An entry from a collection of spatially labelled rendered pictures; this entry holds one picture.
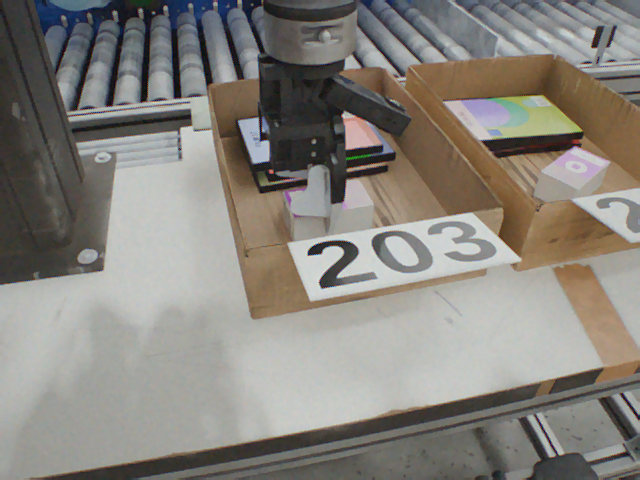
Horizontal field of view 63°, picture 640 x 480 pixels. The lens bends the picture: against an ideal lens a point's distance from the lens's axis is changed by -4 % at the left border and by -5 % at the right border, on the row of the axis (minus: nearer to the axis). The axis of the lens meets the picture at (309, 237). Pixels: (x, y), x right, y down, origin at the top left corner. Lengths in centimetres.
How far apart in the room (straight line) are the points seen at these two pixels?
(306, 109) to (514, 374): 34
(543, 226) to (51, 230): 57
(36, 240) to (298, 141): 34
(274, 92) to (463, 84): 46
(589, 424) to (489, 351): 97
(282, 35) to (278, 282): 24
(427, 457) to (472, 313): 79
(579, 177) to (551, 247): 14
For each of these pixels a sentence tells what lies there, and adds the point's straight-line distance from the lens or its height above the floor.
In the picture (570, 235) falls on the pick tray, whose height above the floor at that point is 80.
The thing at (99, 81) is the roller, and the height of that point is 75.
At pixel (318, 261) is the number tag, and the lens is 49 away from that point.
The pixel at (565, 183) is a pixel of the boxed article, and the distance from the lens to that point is 76.
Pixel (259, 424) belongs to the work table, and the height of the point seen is 75.
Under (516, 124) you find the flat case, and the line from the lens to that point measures 88.
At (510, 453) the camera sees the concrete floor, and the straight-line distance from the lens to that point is 142.
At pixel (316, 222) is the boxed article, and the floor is 79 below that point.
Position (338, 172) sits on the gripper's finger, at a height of 87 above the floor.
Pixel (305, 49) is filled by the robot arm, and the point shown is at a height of 100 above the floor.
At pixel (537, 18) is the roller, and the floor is 74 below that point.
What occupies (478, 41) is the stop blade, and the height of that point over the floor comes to 77.
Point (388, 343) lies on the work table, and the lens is 57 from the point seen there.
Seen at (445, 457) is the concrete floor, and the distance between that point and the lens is 137.
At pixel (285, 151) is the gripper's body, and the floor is 89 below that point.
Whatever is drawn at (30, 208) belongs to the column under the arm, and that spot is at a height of 83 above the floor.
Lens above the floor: 119
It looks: 41 degrees down
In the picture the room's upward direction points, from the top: straight up
